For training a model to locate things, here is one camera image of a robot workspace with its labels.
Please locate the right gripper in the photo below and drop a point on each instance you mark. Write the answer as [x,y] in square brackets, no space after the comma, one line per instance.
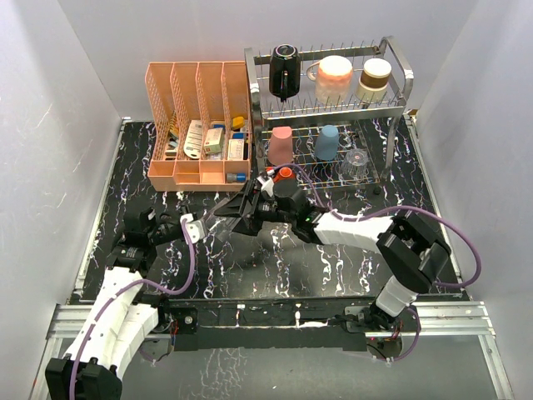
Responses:
[249,223]

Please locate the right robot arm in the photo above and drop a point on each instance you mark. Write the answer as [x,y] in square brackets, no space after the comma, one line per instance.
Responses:
[411,249]

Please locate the pink textured mug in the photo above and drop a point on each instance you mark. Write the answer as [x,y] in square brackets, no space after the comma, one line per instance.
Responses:
[332,77]

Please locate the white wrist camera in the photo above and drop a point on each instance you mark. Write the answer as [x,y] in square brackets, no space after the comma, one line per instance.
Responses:
[265,181]
[194,230]

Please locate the clear faceted glass cup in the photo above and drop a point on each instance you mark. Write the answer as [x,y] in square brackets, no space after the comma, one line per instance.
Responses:
[219,227]

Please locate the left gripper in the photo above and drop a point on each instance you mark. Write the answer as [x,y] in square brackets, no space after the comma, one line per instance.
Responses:
[185,209]

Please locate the green and white box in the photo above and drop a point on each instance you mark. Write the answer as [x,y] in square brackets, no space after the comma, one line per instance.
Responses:
[214,140]

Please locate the black ceramic mug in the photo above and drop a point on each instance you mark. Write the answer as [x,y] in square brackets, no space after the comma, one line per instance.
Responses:
[284,72]

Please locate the brown and cream cup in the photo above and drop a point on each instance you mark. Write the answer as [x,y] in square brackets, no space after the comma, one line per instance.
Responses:
[373,81]

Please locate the white barcode card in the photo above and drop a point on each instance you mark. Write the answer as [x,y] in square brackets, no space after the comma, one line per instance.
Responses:
[193,140]

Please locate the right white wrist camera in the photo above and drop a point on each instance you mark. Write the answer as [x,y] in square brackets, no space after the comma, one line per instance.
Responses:
[265,181]

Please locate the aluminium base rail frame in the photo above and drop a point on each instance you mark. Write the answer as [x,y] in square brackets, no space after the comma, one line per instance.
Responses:
[304,322]

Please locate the yellow eraser block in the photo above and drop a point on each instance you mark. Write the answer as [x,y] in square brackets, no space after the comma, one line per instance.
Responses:
[238,123]

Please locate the small orange ceramic mug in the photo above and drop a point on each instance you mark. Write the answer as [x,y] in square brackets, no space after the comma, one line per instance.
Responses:
[284,173]

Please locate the pink plastic tumbler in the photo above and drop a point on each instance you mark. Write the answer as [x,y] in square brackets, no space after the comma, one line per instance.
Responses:
[280,149]

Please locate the grey blue cylinder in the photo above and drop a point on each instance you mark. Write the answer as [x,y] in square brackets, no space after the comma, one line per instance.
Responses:
[236,177]

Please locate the steel two-tier dish rack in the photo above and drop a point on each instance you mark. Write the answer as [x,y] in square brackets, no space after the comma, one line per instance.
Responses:
[366,119]

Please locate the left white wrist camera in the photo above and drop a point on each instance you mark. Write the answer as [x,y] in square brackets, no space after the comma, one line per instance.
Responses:
[194,230]

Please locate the peach plastic desk organizer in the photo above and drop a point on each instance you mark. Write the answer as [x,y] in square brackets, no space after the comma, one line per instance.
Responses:
[204,130]

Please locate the white red-print box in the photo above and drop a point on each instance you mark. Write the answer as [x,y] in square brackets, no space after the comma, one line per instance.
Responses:
[235,151]

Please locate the blue plastic tumbler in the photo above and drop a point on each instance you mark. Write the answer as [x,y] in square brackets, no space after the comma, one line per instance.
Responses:
[327,143]

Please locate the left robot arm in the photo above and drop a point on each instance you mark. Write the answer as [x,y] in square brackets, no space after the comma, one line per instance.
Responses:
[94,364]

